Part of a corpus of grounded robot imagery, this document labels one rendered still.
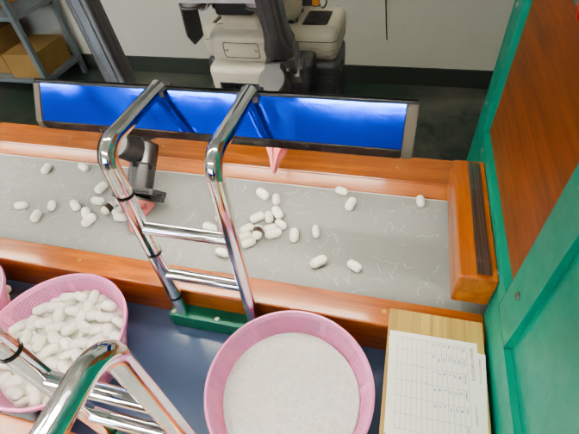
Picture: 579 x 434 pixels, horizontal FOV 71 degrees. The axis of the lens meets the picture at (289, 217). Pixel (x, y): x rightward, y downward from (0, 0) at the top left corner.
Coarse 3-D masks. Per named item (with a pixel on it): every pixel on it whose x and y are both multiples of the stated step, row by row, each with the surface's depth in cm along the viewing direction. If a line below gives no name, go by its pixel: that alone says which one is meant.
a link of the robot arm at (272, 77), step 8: (304, 56) 92; (272, 64) 84; (280, 64) 84; (304, 64) 93; (264, 72) 84; (272, 72) 84; (280, 72) 84; (288, 72) 89; (304, 72) 93; (264, 80) 84; (272, 80) 84; (280, 80) 84; (288, 80) 87; (296, 80) 93; (264, 88) 84; (272, 88) 84; (280, 88) 83; (288, 88) 87
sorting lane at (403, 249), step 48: (0, 192) 107; (48, 192) 106; (192, 192) 101; (240, 192) 100; (288, 192) 99; (48, 240) 93; (96, 240) 92; (288, 240) 88; (336, 240) 87; (384, 240) 86; (432, 240) 85; (336, 288) 79; (384, 288) 78; (432, 288) 77
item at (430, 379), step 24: (408, 336) 67; (408, 360) 64; (432, 360) 64; (456, 360) 63; (480, 360) 63; (408, 384) 61; (432, 384) 61; (456, 384) 61; (480, 384) 60; (408, 408) 59; (432, 408) 59; (456, 408) 58; (480, 408) 58; (408, 432) 57; (432, 432) 57; (456, 432) 56; (480, 432) 56
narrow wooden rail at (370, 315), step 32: (0, 256) 88; (32, 256) 87; (64, 256) 86; (96, 256) 86; (128, 288) 83; (160, 288) 80; (192, 288) 78; (256, 288) 77; (288, 288) 76; (320, 288) 76; (352, 320) 71; (384, 320) 70; (480, 320) 69
